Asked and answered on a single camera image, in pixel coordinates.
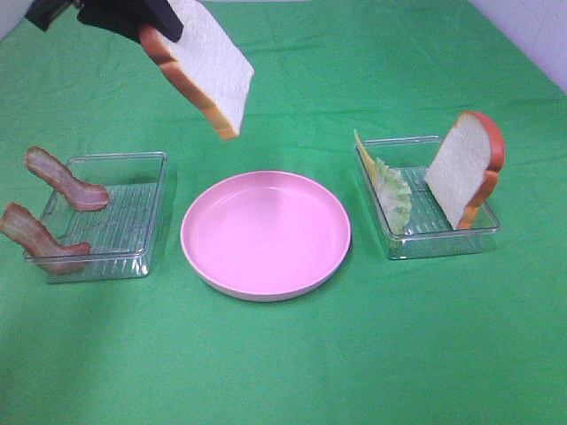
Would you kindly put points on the clear plastic tray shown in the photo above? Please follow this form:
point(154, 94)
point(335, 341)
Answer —
point(428, 233)
point(122, 236)

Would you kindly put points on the toy bread slice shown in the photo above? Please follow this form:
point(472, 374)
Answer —
point(205, 66)
point(466, 168)

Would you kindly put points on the left clear plastic tray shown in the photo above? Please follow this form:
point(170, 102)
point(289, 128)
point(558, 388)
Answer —
point(122, 236)

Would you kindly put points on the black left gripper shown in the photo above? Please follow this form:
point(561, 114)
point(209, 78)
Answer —
point(122, 17)

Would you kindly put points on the toy lettuce leaf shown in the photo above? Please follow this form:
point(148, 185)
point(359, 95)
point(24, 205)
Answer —
point(394, 196)

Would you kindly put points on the toy bacon strip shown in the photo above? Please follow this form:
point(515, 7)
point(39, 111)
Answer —
point(18, 224)
point(82, 196)

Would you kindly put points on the right clear plastic tray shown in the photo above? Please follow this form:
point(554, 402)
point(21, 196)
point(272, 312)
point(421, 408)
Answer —
point(428, 233)

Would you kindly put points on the green tablecloth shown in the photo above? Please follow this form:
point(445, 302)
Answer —
point(475, 339)

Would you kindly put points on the yellow toy cheese slice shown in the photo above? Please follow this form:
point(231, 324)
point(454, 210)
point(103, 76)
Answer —
point(368, 162)

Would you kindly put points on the pink round plate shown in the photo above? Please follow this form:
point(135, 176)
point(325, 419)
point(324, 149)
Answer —
point(266, 235)

